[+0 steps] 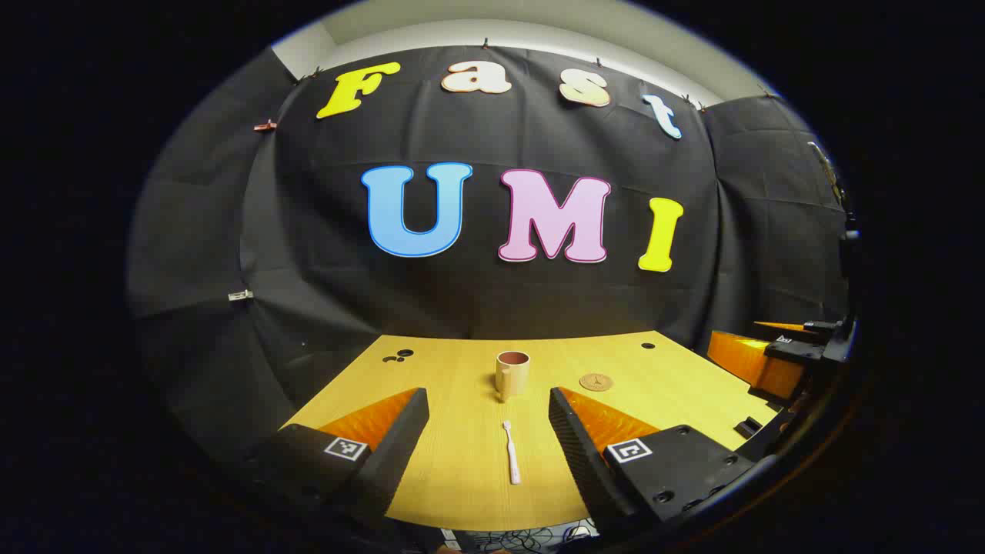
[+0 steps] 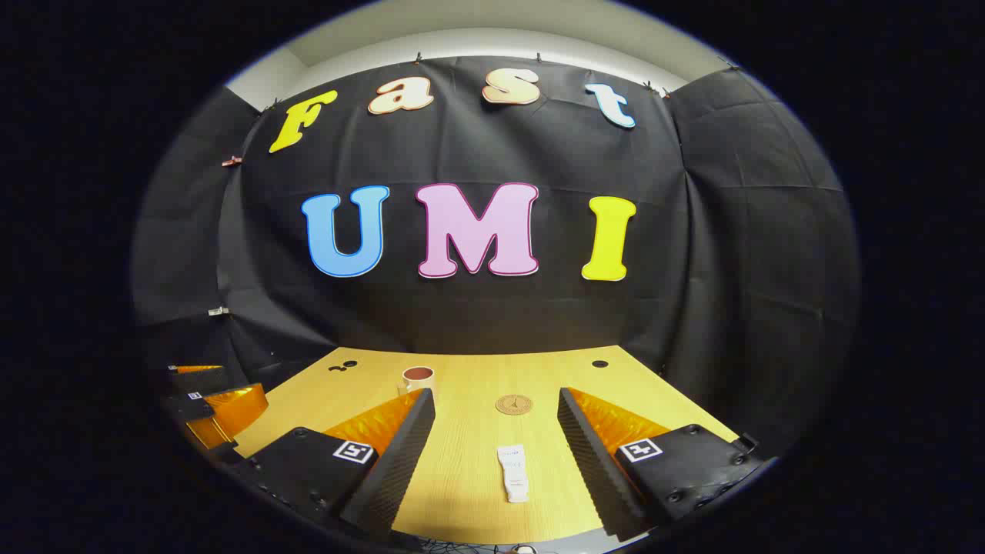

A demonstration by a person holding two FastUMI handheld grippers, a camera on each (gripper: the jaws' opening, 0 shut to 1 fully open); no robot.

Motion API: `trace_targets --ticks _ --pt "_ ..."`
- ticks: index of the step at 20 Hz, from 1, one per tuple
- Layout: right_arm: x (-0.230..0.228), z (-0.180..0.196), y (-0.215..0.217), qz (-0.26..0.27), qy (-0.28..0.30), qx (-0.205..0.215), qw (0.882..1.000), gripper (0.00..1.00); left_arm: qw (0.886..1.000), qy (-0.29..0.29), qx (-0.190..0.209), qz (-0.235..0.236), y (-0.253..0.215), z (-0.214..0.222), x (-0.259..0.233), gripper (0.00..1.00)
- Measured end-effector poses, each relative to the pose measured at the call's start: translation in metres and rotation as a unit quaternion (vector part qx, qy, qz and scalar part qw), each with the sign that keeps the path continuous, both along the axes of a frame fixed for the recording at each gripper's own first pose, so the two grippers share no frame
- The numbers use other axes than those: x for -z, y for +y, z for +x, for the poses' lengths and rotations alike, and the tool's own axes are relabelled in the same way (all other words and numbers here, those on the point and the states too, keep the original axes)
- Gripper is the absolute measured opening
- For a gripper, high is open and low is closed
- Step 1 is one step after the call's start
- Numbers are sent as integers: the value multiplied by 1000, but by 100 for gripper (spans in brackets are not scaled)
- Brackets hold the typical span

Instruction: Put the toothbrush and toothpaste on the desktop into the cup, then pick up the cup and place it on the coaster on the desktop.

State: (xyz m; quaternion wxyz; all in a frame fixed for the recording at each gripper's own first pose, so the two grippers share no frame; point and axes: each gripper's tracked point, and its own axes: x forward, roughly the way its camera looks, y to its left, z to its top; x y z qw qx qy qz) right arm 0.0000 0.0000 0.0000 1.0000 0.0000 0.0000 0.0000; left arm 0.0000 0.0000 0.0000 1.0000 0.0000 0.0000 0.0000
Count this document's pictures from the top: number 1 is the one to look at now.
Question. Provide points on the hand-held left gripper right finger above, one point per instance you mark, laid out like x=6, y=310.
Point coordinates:
x=577, y=454

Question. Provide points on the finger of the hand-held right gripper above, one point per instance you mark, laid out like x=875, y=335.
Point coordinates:
x=750, y=362
x=800, y=348

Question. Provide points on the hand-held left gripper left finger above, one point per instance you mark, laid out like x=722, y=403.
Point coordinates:
x=400, y=446

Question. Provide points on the pale pink toothbrush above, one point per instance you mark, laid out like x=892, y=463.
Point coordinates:
x=512, y=462

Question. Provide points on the round wooden coaster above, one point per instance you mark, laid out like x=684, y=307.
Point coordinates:
x=596, y=382

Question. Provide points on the beige cup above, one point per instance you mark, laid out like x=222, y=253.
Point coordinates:
x=514, y=377

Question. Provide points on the wooden desktop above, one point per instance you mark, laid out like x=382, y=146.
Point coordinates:
x=462, y=462

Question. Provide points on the black backdrop cloth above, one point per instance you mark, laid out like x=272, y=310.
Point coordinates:
x=462, y=300

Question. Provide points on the silver cloth clip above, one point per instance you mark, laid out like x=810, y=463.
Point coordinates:
x=240, y=295

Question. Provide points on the red cloth clip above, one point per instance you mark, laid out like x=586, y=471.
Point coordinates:
x=265, y=125

